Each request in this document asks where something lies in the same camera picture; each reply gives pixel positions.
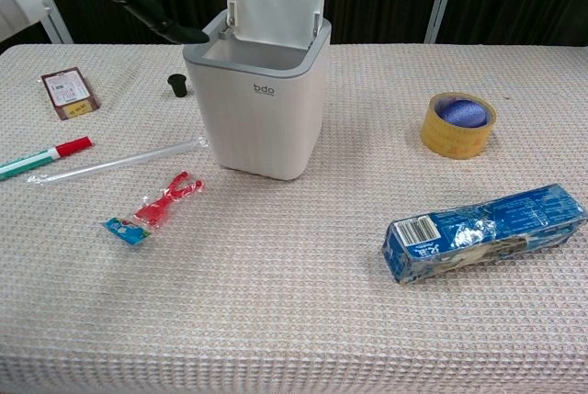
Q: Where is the white trash bin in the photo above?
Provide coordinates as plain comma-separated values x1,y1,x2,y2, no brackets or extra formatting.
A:
182,0,333,183

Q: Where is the blue snack package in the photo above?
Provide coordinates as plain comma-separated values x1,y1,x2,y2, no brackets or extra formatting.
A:
381,183,588,286

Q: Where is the brown flat packet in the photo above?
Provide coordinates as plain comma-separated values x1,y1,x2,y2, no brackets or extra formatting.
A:
40,66,101,121

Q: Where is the green marker with red cap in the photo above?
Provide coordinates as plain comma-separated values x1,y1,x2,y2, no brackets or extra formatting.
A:
0,135,95,183

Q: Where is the small black cap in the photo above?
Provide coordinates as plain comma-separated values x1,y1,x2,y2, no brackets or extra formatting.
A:
166,73,189,99

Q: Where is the wrapped clear drinking straw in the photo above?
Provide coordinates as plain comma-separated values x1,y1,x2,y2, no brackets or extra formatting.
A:
25,135,207,186

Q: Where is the red toy in clear packet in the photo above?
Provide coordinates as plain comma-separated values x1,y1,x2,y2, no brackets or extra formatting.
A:
101,169,207,248

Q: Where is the beige waffle tablecloth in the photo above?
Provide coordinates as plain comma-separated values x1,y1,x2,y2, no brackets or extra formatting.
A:
0,42,588,394

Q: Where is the yellow packing tape roll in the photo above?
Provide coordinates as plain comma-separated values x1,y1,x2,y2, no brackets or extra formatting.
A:
420,91,498,161

